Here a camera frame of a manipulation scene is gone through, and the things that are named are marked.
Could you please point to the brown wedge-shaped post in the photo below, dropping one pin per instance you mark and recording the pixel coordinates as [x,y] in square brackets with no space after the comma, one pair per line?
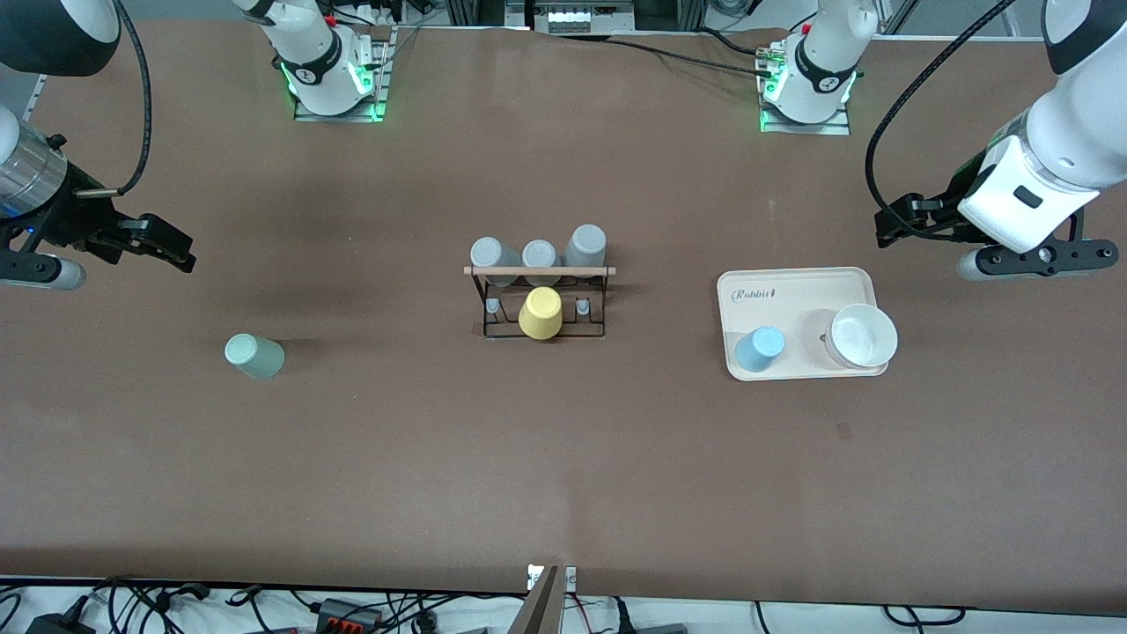
[539,608]

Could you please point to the power strip with red switches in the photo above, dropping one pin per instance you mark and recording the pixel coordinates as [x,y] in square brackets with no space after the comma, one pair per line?
[348,615]

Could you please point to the mint green cup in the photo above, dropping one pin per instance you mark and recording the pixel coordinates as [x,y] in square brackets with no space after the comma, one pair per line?
[255,357]

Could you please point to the white bowl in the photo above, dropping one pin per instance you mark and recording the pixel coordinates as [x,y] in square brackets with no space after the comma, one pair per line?
[863,335]

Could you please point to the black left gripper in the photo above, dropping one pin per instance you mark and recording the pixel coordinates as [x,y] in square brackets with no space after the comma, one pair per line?
[939,217]

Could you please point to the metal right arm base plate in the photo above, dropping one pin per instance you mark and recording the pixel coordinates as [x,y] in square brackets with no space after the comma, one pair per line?
[379,84]

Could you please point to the grey cup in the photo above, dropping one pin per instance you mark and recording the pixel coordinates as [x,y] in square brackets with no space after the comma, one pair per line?
[541,254]
[493,254]
[586,245]

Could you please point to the light blue cup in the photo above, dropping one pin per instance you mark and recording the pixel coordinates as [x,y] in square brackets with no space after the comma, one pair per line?
[759,350]

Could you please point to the white power strip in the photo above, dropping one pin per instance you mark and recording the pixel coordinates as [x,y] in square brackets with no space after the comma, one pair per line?
[577,16]

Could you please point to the yellow cup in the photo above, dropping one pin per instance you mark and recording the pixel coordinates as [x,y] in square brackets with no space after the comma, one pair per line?
[541,314]

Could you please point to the beige plastic tray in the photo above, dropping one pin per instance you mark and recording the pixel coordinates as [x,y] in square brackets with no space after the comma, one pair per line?
[775,304]

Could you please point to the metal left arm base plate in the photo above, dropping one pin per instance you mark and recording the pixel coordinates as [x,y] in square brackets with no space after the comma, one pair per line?
[836,126]

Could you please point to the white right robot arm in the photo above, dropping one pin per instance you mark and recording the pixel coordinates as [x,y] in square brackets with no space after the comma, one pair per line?
[308,44]

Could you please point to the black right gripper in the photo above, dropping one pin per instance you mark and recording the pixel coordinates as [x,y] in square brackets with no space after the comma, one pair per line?
[63,223]

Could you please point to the small white label bracket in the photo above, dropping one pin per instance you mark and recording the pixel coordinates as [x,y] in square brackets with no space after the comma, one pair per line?
[570,577]

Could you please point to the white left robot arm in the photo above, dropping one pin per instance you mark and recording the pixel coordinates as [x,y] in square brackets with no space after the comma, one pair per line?
[1083,132]

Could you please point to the black power adapter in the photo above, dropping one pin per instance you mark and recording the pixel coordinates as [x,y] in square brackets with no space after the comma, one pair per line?
[62,623]

